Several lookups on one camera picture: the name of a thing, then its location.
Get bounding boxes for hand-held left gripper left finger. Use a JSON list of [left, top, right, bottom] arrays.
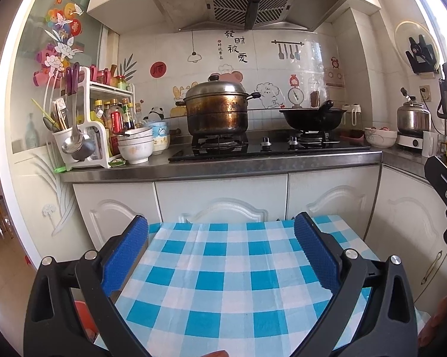
[[23, 215, 153, 357]]

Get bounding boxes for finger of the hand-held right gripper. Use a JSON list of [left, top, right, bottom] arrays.
[[424, 155, 447, 212]]

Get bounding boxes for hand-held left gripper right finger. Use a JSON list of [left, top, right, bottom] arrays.
[[294, 212, 419, 357]]

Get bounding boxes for red plastic basin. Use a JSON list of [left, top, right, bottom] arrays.
[[73, 299, 99, 346]]

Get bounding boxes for person's right hand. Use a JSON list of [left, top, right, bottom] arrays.
[[417, 276, 447, 348]]

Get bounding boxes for white mug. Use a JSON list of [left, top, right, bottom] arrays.
[[421, 131, 440, 158]]

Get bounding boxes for white cabinet door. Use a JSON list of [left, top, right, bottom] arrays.
[[73, 182, 159, 253], [287, 165, 381, 239], [372, 165, 447, 320], [154, 174, 289, 224]]

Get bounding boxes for white induction base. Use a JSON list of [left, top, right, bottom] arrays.
[[397, 131, 426, 149]]

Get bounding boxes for steel kettle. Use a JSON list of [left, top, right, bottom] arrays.
[[396, 87, 432, 134]]

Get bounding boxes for white floral bowl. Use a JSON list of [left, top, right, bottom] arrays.
[[364, 126, 398, 148]]

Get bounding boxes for blue white checked tablecloth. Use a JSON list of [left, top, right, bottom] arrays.
[[93, 214, 432, 357]]

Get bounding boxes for steel kitchen countertop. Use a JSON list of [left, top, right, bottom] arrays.
[[60, 145, 447, 184]]

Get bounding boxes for black gas stove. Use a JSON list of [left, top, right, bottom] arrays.
[[168, 130, 372, 163]]

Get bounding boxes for white plastic holder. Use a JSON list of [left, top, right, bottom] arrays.
[[343, 103, 364, 128]]

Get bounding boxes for steel ladle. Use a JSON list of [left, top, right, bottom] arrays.
[[62, 82, 95, 160]]

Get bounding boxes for frosted glass sliding door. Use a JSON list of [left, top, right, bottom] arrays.
[[8, 0, 110, 248]]

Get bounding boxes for white kitchen rack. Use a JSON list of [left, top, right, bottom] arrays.
[[52, 66, 137, 172]]

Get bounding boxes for blue print bowl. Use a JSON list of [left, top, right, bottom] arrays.
[[149, 121, 171, 155]]

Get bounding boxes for black wok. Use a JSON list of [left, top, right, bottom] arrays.
[[279, 100, 347, 131]]

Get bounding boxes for row of condiment bottles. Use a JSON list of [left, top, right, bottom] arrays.
[[91, 74, 137, 136]]

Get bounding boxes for panda figure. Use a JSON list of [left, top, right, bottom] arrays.
[[143, 107, 165, 123]]

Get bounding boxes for glass pot lid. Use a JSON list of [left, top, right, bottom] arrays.
[[394, 20, 441, 71]]

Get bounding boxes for steel steamer pot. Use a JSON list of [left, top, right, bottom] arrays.
[[176, 74, 262, 136]]

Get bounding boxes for kitchen window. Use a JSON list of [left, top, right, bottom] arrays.
[[405, 0, 447, 64]]

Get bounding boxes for colourful flower door stickers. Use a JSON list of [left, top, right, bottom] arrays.
[[32, 2, 84, 86]]

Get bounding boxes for steel range hood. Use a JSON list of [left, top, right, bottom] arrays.
[[142, 0, 354, 33]]

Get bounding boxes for brass cabinet handle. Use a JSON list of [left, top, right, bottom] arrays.
[[421, 251, 443, 285]]

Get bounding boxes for cartoon wall stickers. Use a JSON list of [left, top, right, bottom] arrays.
[[119, 29, 346, 118]]

